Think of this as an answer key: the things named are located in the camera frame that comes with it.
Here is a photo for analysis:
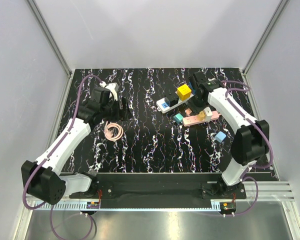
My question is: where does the teal plug adapter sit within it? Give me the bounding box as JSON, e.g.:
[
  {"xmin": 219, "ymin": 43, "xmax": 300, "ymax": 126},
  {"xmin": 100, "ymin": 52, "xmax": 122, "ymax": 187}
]
[{"xmin": 173, "ymin": 113, "xmax": 184, "ymax": 124}]

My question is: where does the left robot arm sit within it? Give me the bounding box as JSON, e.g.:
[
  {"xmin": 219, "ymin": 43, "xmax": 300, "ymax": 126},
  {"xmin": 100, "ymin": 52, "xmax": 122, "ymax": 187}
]
[{"xmin": 21, "ymin": 83, "xmax": 132, "ymax": 205}]

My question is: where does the pink power strip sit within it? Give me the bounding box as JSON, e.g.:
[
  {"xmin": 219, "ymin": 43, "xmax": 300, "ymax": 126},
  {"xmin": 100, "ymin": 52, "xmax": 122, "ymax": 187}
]
[{"xmin": 182, "ymin": 111, "xmax": 221, "ymax": 127}]

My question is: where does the yellow cube socket adapter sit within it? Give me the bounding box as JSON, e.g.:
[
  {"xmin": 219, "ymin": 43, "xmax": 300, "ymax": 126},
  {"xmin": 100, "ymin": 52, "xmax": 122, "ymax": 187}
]
[{"xmin": 177, "ymin": 84, "xmax": 192, "ymax": 101}]

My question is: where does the blue cube socket adapter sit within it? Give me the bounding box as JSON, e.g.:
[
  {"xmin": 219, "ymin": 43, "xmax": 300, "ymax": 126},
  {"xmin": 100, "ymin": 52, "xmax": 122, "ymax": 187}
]
[{"xmin": 189, "ymin": 82, "xmax": 196, "ymax": 95}]

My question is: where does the pink plug adapter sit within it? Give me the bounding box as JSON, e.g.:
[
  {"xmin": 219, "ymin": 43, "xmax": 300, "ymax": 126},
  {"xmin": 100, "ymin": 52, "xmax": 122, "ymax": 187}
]
[{"xmin": 185, "ymin": 108, "xmax": 193, "ymax": 117}]

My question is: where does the small yellow plug adapter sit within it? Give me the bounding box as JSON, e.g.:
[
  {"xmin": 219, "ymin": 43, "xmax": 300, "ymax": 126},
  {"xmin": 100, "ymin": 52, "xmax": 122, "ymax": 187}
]
[{"xmin": 197, "ymin": 110, "xmax": 205, "ymax": 121}]

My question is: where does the white multicolour power strip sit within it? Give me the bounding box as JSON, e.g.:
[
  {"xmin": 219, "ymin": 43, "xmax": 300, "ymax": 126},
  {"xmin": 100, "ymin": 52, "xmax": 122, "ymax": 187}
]
[{"xmin": 156, "ymin": 90, "xmax": 194, "ymax": 114}]

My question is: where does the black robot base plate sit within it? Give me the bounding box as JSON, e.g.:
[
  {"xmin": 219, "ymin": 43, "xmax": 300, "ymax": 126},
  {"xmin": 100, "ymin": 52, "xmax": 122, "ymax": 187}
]
[{"xmin": 69, "ymin": 173, "xmax": 247, "ymax": 210}]

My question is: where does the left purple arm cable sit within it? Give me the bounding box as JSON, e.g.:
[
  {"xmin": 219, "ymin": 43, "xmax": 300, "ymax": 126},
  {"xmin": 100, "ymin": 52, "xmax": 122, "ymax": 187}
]
[{"xmin": 22, "ymin": 74, "xmax": 106, "ymax": 238}]

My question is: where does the black cube socket adapter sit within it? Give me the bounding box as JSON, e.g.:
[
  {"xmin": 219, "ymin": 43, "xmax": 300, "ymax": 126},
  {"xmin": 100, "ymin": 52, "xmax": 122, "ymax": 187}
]
[{"xmin": 164, "ymin": 92, "xmax": 179, "ymax": 107}]

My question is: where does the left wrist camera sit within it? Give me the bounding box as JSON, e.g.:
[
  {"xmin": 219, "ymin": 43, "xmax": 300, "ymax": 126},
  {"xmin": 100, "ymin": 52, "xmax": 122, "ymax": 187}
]
[{"xmin": 99, "ymin": 81, "xmax": 119, "ymax": 101}]

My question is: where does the light blue plug adapter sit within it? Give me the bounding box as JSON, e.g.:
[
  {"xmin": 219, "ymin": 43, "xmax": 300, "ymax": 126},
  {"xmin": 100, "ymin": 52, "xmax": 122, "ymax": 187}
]
[{"xmin": 214, "ymin": 131, "xmax": 227, "ymax": 143}]

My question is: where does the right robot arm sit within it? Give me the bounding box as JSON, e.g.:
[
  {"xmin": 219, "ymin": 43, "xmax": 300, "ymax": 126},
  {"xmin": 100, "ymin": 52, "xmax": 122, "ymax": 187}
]
[{"xmin": 189, "ymin": 72, "xmax": 273, "ymax": 199}]

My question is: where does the white plug adapter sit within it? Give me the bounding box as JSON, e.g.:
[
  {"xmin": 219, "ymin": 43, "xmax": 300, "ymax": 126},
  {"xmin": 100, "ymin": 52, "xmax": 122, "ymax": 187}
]
[{"xmin": 203, "ymin": 107, "xmax": 213, "ymax": 122}]

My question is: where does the coiled pink socket cable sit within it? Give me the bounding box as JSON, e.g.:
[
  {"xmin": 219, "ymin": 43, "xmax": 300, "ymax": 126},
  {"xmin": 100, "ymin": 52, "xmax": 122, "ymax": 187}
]
[{"xmin": 104, "ymin": 121, "xmax": 124, "ymax": 141}]

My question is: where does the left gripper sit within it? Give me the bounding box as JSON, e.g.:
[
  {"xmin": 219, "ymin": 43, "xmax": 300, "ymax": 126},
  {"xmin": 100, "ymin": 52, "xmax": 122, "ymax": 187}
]
[{"xmin": 101, "ymin": 97, "xmax": 132, "ymax": 122}]

